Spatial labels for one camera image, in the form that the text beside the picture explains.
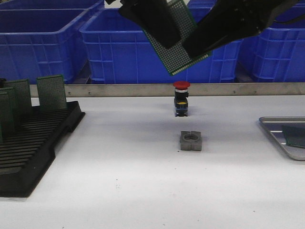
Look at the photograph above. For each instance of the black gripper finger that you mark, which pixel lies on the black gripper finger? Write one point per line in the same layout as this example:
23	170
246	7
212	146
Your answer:
154	17

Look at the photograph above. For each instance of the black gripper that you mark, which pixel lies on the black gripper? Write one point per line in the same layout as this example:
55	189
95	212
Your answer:
231	20

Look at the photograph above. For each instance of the green perforated circuit board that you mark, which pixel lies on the green perforated circuit board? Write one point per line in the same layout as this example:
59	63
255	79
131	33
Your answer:
176	59
6	116
51	93
294	136
22	94
11	93

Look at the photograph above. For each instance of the silver metal tray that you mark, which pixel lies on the silver metal tray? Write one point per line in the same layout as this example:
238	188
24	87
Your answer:
273	127

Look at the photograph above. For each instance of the black slotted board rack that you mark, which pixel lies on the black slotted board rack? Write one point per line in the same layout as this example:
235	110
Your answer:
26	155

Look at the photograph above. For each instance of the blue bin rear right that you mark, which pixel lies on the blue bin rear right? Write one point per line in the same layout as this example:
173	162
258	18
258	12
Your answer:
196	4

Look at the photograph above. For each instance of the blue plastic bin centre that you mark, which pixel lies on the blue plastic bin centre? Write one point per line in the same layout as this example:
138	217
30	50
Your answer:
119	53

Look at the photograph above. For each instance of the blue plastic bin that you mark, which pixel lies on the blue plastic bin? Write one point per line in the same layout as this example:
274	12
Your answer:
119	53
277	54
35	43

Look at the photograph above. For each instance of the blue plastic bin right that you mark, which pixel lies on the blue plastic bin right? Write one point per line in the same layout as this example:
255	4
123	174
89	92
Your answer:
277	54

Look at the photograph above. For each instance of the red emergency stop button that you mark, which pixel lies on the red emergency stop button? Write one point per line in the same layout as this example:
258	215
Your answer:
180	98

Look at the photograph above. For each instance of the blue plastic bin left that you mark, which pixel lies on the blue plastic bin left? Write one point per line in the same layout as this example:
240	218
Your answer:
35	43

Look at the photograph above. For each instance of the grey metal square nut block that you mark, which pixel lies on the grey metal square nut block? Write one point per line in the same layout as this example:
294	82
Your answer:
191	141

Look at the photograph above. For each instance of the blue bin rear left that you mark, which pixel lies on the blue bin rear left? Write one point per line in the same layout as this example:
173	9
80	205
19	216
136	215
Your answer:
50	4

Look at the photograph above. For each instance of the steel table edge rail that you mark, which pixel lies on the steel table edge rail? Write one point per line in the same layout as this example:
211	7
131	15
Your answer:
196	89

